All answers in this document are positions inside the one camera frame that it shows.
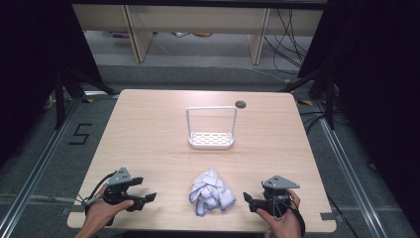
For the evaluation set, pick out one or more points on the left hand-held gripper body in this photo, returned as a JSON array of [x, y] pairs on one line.
[[119, 190]]

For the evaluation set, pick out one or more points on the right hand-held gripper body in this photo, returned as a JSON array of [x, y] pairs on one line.
[[275, 195]]

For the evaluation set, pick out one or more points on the white cloth with purple edge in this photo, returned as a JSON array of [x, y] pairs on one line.
[[211, 192]]

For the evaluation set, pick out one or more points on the person's right hand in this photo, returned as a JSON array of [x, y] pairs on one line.
[[284, 223]]

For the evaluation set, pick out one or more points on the person's left hand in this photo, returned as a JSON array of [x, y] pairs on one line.
[[99, 211]]

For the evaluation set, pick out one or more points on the black tape strip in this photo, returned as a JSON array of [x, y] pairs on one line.
[[76, 208], [327, 216]]

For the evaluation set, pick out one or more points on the dark round table grommet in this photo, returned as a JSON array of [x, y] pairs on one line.
[[240, 104]]

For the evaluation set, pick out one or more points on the black metal stand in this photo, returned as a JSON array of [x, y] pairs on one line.
[[329, 99], [60, 99]]

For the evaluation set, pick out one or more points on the black curtain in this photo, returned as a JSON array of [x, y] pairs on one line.
[[36, 66], [379, 82]]

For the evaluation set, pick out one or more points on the beige wooden desk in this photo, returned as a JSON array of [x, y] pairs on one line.
[[198, 18]]

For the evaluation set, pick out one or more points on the aluminium floor rail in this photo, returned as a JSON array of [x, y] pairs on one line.
[[36, 165], [346, 172]]

